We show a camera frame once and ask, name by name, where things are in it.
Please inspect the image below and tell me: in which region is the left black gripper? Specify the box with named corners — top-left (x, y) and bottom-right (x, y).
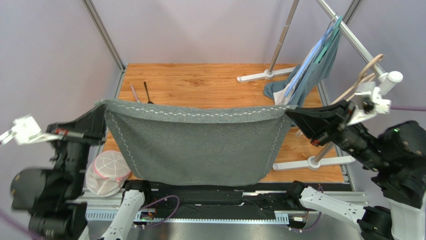
top-left (46, 100), bottom-right (108, 193)

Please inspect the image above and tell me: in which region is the grey stitched cloth napkin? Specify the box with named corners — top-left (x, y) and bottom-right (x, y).
top-left (97, 99), bottom-right (294, 187)

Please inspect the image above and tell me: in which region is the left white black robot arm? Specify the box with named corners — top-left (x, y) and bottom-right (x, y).
top-left (1, 102), bottom-right (123, 240)

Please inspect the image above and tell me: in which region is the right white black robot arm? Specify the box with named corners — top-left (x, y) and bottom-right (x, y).
top-left (286, 100), bottom-right (426, 240)

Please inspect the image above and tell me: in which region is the teal hanging garment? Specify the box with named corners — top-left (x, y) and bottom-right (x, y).
top-left (263, 16), bottom-right (342, 107)

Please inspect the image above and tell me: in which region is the white mesh laundry bag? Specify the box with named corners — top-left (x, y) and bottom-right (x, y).
top-left (85, 150), bottom-right (131, 198)

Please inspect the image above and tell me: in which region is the black spoon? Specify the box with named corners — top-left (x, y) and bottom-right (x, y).
top-left (143, 81), bottom-right (154, 104)

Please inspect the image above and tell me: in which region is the wooden clothes hanger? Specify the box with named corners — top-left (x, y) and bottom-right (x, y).
top-left (333, 53), bottom-right (389, 122)

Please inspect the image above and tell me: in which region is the blue clothes hanger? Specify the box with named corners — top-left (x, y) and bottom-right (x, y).
top-left (284, 15), bottom-right (343, 98)

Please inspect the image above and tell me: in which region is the metal clothes rack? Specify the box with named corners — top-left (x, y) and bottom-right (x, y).
top-left (236, 0), bottom-right (404, 172)

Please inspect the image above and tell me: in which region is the pink handled knife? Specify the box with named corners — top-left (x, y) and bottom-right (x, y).
top-left (130, 84), bottom-right (141, 103)

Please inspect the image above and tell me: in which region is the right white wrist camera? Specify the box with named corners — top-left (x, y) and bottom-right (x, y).
top-left (347, 81), bottom-right (392, 126)

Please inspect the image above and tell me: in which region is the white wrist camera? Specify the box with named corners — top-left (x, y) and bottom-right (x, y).
top-left (347, 81), bottom-right (392, 126)
top-left (0, 114), bottom-right (50, 146)

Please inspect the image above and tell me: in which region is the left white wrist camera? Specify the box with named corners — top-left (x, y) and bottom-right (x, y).
top-left (0, 114), bottom-right (50, 146)

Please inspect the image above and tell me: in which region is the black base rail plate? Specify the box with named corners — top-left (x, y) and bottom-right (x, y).
top-left (123, 180), bottom-right (312, 222)

